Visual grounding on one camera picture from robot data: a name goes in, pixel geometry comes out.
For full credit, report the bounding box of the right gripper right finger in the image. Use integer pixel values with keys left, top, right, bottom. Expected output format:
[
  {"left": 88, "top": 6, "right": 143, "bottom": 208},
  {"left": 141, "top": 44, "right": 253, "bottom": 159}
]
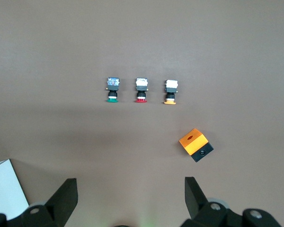
[{"left": 179, "top": 176, "right": 283, "bottom": 227}]

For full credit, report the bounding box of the green push button switch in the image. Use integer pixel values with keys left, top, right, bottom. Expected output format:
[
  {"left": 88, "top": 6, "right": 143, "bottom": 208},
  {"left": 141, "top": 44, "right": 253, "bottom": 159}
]
[{"left": 105, "top": 77, "right": 120, "bottom": 104}]

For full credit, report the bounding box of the orange black button enclosure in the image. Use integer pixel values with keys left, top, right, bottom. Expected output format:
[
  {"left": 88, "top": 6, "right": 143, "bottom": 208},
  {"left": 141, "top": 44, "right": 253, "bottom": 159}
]
[{"left": 178, "top": 128, "right": 214, "bottom": 163}]

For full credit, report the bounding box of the red push button switch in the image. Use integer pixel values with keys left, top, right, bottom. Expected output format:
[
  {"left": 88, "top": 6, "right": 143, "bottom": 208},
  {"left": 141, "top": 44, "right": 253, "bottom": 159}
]
[{"left": 133, "top": 77, "right": 150, "bottom": 104}]

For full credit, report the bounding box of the yellow push button switch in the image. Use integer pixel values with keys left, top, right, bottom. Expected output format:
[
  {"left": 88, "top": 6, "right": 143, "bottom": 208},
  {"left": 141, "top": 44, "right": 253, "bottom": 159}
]
[{"left": 163, "top": 79, "right": 179, "bottom": 105}]

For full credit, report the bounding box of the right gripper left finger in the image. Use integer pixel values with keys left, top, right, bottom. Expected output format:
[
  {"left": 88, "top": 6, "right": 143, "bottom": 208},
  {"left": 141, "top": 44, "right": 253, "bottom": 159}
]
[{"left": 0, "top": 178, "right": 79, "bottom": 227}]

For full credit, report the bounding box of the white drawer cabinet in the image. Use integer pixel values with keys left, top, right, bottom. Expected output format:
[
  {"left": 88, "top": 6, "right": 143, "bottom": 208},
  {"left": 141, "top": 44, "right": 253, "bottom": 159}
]
[{"left": 0, "top": 159, "right": 30, "bottom": 219}]

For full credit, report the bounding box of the brown paper table cover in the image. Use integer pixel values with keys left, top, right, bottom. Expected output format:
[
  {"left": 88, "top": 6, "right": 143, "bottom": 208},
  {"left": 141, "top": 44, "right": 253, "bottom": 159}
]
[{"left": 0, "top": 0, "right": 284, "bottom": 227}]

